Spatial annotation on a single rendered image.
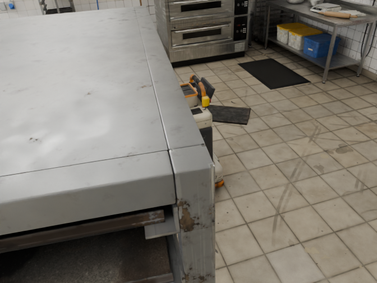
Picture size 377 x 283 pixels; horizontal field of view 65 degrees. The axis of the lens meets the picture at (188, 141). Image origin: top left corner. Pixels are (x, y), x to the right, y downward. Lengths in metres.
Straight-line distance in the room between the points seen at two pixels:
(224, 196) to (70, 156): 2.54
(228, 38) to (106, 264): 5.43
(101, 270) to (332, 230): 2.42
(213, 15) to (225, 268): 4.14
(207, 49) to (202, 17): 0.59
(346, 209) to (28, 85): 2.70
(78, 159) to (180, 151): 0.08
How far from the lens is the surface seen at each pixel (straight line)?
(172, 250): 0.35
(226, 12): 5.53
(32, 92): 0.38
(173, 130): 0.25
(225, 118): 3.83
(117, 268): 0.35
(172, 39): 5.33
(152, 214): 0.25
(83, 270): 0.36
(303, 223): 2.66
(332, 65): 5.12
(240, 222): 2.57
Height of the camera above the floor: 1.95
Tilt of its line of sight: 35 degrees down
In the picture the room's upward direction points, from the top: 4 degrees counter-clockwise
